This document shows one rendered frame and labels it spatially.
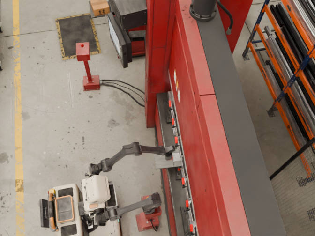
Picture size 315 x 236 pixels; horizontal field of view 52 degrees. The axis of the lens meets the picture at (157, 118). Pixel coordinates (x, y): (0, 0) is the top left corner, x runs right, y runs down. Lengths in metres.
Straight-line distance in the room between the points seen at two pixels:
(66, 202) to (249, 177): 1.91
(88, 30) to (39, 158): 2.25
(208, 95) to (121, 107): 2.72
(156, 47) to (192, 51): 0.90
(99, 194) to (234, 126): 1.28
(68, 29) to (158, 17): 3.00
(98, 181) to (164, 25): 1.42
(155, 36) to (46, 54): 2.72
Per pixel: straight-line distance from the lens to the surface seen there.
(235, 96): 2.04
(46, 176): 4.34
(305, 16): 4.04
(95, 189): 2.70
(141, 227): 4.00
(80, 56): 4.19
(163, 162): 3.16
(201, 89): 2.02
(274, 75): 4.79
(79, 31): 5.53
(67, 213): 3.19
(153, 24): 2.82
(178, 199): 3.20
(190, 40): 2.26
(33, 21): 5.87
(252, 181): 1.83
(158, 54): 3.12
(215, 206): 2.01
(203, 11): 2.36
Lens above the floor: 3.96
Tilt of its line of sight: 61 degrees down
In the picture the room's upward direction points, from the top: 5 degrees clockwise
